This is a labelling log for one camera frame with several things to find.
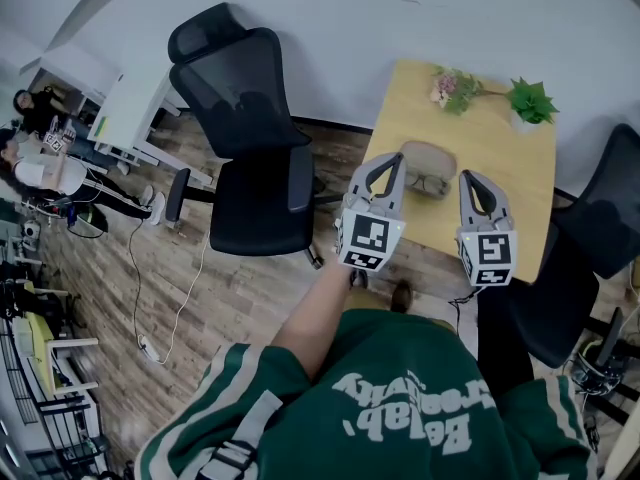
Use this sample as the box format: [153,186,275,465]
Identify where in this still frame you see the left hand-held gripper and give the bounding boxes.
[333,151,407,274]

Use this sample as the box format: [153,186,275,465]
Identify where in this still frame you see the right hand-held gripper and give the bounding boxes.
[455,169,519,288]

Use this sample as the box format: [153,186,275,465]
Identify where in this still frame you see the brown glasses case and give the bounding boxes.
[399,140,459,202]

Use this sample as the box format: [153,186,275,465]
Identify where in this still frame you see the person's left forearm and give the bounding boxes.
[271,256,352,385]

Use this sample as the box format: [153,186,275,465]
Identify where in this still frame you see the dark-framed glasses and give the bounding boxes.
[404,170,451,195]

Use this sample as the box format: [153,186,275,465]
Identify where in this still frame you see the person's right shoe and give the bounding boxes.
[389,278,415,315]

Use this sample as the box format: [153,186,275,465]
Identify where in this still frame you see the green potted plant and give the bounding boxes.
[503,76,561,135]

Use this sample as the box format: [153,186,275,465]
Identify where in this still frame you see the black mesh office chair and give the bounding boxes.
[476,122,640,427]

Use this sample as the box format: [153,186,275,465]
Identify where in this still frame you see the pink flower bouquet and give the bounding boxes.
[428,64,512,117]

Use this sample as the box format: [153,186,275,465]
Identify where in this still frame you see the black mesh chair with headrest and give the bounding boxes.
[163,1,346,271]

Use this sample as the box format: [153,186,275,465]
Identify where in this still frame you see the green and white shirt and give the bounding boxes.
[134,307,600,480]

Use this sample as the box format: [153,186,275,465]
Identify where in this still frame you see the white desk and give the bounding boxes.
[87,61,217,187]

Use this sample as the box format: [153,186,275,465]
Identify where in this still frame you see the white power strip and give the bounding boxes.
[136,334,162,365]

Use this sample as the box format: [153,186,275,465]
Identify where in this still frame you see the yellow-green seat white chair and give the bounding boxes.
[10,312,101,400]

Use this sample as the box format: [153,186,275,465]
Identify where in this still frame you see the black cable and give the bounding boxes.
[446,287,487,337]

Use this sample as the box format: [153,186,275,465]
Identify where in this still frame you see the white cable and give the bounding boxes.
[127,217,210,367]

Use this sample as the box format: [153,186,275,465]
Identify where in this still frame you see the black wire rack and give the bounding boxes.
[0,317,114,480]

